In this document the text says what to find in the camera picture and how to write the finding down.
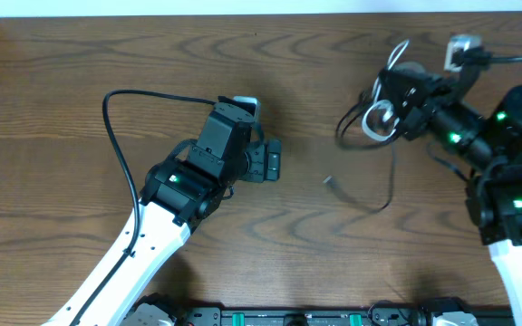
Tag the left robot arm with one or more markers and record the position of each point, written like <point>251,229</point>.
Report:
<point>179,193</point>

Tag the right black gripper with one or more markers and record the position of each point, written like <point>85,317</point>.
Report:
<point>410,107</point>

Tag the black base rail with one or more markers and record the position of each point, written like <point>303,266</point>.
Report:
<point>159,310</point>

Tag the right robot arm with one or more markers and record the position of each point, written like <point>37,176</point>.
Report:
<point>492,146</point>

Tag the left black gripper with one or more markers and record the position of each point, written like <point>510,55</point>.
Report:
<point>267,160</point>

